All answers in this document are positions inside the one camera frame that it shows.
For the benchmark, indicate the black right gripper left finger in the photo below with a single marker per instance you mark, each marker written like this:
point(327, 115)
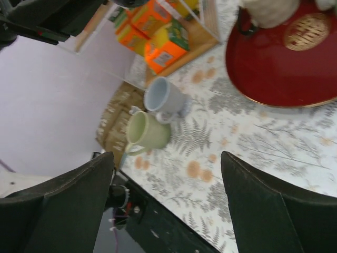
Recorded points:
point(62, 214)

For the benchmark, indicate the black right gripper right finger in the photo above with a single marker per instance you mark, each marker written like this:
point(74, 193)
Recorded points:
point(271, 215)

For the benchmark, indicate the light green mug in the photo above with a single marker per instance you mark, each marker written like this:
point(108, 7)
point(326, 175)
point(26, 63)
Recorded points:
point(144, 132)

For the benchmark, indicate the grey blue mug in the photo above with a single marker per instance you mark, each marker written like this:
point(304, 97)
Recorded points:
point(166, 100)

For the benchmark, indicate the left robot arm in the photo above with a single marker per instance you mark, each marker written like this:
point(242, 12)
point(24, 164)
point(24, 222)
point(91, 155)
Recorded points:
point(50, 22)

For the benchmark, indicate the beige textured mug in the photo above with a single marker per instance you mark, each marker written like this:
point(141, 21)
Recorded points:
point(265, 13)

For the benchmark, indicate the floral tablecloth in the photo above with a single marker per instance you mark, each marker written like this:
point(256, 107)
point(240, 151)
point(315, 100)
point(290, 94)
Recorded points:
point(296, 145)

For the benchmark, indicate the brown paper bag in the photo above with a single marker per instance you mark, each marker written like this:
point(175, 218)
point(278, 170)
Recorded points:
point(110, 133)

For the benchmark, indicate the red round tray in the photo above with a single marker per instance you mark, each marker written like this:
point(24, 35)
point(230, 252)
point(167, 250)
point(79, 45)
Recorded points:
point(289, 66)

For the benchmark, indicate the orange sponge box middle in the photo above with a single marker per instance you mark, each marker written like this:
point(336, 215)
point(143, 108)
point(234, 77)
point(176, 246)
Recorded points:
point(132, 38)

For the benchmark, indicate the orange green sponge box front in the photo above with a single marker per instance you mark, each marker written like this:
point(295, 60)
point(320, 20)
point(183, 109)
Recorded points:
point(169, 43)

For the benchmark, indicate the orange yellow sponge box back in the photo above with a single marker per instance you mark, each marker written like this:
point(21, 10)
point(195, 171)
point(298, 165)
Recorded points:
point(150, 17)

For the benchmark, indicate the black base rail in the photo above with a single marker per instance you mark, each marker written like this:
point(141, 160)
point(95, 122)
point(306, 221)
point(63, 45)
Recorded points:
point(150, 224)

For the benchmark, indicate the white wire wooden shelf rack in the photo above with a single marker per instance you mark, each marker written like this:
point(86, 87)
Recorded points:
point(199, 18)

